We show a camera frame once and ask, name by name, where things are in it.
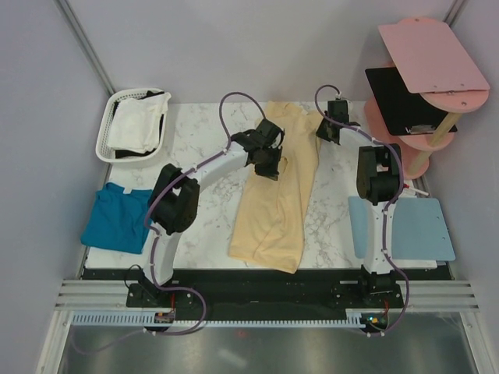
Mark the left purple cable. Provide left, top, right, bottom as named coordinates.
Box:
left=70, top=91, right=274, bottom=354

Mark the pink tiered shelf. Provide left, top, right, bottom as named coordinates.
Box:
left=364, top=18, right=490, bottom=180

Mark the black clipboard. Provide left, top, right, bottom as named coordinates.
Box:
left=365, top=67, right=448, bottom=136

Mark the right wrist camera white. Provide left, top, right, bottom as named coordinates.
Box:
left=335, top=92, right=353, bottom=106

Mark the purple cable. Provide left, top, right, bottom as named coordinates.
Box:
left=314, top=84, right=410, bottom=337
left=70, top=91, right=274, bottom=354

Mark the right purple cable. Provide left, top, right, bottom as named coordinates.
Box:
left=314, top=84, right=410, bottom=337

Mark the yellow t shirt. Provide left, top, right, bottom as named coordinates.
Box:
left=228, top=101, right=321, bottom=273

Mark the red capped marker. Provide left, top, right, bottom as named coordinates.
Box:
left=404, top=184, right=430, bottom=196

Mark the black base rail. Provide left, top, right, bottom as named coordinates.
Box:
left=83, top=266, right=451, bottom=321

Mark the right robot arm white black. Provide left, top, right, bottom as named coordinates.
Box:
left=316, top=99, right=403, bottom=307

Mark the white t shirt in basket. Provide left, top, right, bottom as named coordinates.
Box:
left=108, top=90, right=172, bottom=153

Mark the white slotted cable duct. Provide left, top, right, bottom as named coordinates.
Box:
left=71, top=310, right=366, bottom=328

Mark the light blue clipboard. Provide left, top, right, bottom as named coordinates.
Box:
left=349, top=196, right=455, bottom=261

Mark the blue folded t shirt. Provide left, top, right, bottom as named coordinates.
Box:
left=80, top=182, right=152, bottom=255

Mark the aluminium frame rail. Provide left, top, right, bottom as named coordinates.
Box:
left=55, top=280, right=128, bottom=311

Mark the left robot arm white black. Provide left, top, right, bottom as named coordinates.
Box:
left=143, top=119, right=285, bottom=306

